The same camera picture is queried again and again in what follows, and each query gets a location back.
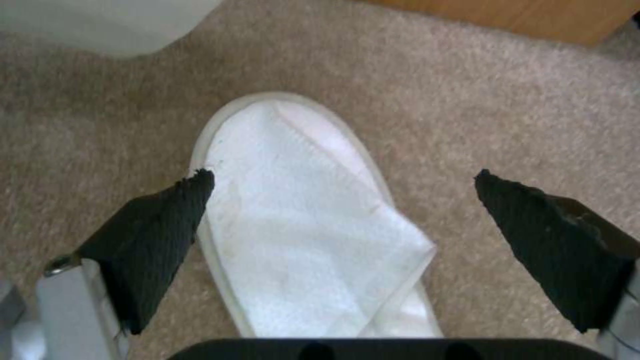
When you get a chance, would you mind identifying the brown wooden furniture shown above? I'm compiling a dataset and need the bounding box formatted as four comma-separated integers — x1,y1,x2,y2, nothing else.
349,0,640,48

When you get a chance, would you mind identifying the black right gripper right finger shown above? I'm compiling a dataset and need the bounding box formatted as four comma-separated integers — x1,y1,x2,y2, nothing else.
472,169,640,360

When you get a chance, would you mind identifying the white robot front shell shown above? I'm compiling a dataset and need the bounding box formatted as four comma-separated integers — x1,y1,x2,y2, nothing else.
0,0,225,60

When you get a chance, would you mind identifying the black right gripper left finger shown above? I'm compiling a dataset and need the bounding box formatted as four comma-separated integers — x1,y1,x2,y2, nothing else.
0,168,217,360

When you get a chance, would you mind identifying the white cloth slipper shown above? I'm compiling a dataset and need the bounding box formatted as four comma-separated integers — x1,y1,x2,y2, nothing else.
192,91,446,338

